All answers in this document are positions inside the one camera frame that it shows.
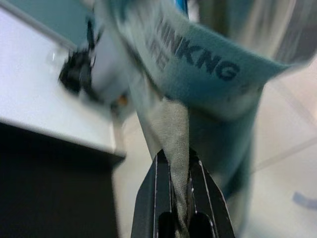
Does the blue plastic hanger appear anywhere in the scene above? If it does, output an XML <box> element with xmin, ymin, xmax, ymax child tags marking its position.
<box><xmin>173</xmin><ymin>0</ymin><xmax>190</xmax><ymax>19</ymax></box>

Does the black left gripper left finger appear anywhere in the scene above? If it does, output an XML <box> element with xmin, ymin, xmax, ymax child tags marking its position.
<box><xmin>131</xmin><ymin>151</ymin><xmax>175</xmax><ymax>238</ymax></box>

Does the pale green printed garment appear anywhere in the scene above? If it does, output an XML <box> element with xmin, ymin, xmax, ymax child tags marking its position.
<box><xmin>93</xmin><ymin>0</ymin><xmax>292</xmax><ymax>238</ymax></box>

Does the grey cushioned ottoman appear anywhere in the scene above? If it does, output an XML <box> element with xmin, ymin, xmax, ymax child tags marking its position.
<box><xmin>95</xmin><ymin>32</ymin><xmax>139</xmax><ymax>117</ymax></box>

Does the black bag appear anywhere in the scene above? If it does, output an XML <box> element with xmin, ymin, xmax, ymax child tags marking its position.
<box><xmin>58</xmin><ymin>46</ymin><xmax>105</xmax><ymax>100</ymax></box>

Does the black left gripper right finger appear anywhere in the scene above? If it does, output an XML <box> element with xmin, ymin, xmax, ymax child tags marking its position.
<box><xmin>189</xmin><ymin>155</ymin><xmax>236</xmax><ymax>238</ymax></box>

